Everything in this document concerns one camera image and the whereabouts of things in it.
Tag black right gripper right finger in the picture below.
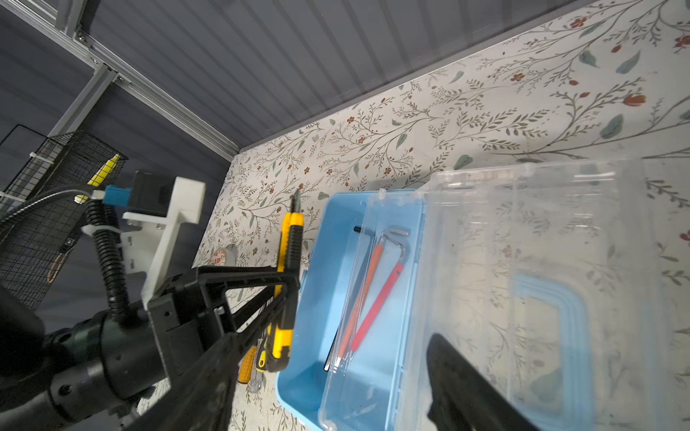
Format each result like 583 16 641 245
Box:
426 333 537 431

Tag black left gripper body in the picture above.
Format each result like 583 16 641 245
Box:
1 269 226 423

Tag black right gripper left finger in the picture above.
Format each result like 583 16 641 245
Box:
127 293 291 430

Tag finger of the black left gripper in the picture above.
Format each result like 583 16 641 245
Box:
232 286 294 334
196 266 300 293

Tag yellow black utility knife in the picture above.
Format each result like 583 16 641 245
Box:
262 190 305 373

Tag light blue plastic tool box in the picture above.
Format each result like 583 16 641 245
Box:
276 190 424 430

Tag black hex key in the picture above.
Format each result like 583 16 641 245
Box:
323 226 375 372

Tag red hex key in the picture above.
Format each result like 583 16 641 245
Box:
344 232 408 357

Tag brown tape roll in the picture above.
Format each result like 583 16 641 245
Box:
210 244 238 267

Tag yellow marker in basket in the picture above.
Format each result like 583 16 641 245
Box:
87 154 121 188

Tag red handled screwdriver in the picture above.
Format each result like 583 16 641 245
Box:
248 338 266 394

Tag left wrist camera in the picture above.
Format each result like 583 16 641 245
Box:
82 171 206 308

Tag black wire wall basket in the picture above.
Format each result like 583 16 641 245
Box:
1 130 128 311

